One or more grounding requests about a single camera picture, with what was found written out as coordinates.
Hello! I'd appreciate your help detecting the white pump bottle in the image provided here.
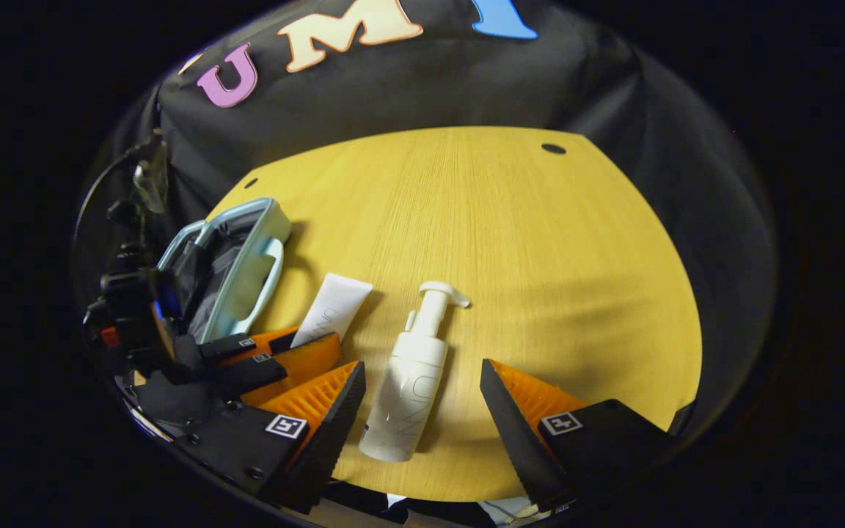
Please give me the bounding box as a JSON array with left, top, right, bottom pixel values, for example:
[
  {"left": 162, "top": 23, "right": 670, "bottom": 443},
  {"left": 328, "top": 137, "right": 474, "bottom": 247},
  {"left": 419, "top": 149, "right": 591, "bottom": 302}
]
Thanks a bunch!
[{"left": 358, "top": 281, "right": 472, "bottom": 463}]

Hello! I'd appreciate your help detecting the white skin care tube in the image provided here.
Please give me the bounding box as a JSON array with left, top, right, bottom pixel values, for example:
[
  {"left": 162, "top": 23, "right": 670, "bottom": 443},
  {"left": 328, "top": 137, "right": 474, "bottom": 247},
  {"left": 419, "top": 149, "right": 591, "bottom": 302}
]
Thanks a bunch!
[{"left": 290, "top": 273, "right": 374, "bottom": 350}]

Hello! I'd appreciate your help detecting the light blue suitcase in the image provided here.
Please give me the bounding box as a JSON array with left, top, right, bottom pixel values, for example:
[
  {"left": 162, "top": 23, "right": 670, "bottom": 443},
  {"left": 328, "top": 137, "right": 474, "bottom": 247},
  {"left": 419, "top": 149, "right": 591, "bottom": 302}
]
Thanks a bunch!
[{"left": 157, "top": 197, "right": 293, "bottom": 345}]

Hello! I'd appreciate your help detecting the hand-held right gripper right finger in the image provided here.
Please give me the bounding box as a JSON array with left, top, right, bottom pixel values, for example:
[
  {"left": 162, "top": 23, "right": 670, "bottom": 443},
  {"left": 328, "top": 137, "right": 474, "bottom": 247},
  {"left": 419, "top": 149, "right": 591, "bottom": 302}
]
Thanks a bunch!
[{"left": 480, "top": 358, "right": 680, "bottom": 513}]

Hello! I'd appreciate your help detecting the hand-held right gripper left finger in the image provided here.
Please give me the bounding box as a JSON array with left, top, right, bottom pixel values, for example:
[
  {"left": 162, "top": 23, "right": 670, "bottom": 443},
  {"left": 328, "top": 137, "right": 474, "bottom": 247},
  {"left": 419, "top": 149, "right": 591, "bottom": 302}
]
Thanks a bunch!
[{"left": 173, "top": 361, "right": 367, "bottom": 514}]

